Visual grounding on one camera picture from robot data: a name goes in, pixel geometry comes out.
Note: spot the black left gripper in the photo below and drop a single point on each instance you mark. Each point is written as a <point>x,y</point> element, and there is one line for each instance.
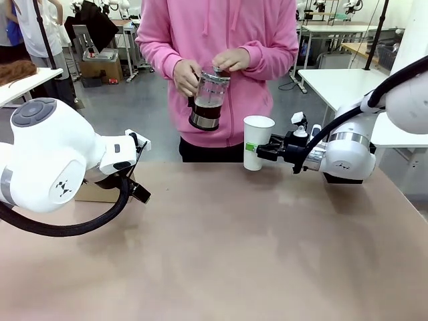
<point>139,193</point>

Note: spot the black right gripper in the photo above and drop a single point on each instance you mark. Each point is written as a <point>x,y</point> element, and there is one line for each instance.
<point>296,152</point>

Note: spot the white paper cup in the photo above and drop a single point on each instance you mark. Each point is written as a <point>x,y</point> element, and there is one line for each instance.
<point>255,140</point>

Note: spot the brown cardboard cup carrier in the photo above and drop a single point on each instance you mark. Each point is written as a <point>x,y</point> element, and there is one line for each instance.
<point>97,195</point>

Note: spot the glass french press with coffee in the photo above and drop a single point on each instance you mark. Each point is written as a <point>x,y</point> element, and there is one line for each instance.
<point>207,107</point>

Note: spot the white robot base table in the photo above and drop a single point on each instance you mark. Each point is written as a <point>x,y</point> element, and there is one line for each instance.
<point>401,137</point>

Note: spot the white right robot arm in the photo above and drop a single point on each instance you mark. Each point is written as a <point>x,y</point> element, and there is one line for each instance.
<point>351,160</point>

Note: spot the person's left forearm pink sleeve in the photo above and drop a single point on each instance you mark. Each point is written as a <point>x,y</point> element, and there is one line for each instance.
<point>274,57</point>

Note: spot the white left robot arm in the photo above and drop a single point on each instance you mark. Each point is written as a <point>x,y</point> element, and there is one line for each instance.
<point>40,160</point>

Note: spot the person's right forearm pink sleeve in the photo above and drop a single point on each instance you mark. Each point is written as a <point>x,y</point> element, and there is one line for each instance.
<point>154,50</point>

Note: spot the person's left hand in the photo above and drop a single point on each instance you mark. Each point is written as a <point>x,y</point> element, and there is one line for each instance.
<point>234,60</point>

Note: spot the person's right hand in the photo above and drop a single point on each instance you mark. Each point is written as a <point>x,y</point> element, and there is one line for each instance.
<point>184,78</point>

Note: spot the person's black trousers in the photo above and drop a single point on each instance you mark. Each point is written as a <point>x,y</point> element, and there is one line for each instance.
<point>187,154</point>

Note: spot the white side table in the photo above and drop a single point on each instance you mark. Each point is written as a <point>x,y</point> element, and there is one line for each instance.
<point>334,87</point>

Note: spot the small black box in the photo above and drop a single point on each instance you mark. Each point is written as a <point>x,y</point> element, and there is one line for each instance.
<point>92,82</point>

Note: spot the wooden top table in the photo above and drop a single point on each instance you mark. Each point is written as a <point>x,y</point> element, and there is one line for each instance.
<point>357,49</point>

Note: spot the pink hoodie torso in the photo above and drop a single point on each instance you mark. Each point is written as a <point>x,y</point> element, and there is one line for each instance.
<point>217,30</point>

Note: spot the cardboard box on floor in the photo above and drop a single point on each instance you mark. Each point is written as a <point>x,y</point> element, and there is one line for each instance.
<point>100,71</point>

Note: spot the long white lab table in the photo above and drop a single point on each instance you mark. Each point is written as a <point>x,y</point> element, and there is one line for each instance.
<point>334,30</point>

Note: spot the grey plastic storage lid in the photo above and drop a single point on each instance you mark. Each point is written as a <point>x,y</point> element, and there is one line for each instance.
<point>100,55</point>

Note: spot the background white robot arms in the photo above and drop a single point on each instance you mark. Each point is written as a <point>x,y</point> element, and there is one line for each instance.
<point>331,8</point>

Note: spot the black stand pole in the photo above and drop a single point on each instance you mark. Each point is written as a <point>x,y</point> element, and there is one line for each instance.
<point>376,33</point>
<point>45,40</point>

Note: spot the white table with brown fur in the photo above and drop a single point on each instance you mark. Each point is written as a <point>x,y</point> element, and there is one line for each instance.
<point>30,83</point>

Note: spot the white desk with metal legs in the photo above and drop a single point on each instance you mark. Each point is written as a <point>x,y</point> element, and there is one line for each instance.
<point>128,36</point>

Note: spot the brown furry cloth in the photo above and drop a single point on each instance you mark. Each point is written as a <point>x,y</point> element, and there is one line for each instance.
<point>16,71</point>

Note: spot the black hanging jacket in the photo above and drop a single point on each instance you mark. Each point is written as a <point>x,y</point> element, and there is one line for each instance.
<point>92,23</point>

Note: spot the bystander in white shirt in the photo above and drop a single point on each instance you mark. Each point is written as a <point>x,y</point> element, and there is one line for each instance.
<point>36,30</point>

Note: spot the bystander in blue shirt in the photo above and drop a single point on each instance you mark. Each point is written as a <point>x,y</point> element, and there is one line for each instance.
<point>10,30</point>

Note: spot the white right wrist camera assembly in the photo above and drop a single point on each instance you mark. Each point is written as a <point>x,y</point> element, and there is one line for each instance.
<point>299,128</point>

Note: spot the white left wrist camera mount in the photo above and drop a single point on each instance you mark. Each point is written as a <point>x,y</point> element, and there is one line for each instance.
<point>142,143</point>

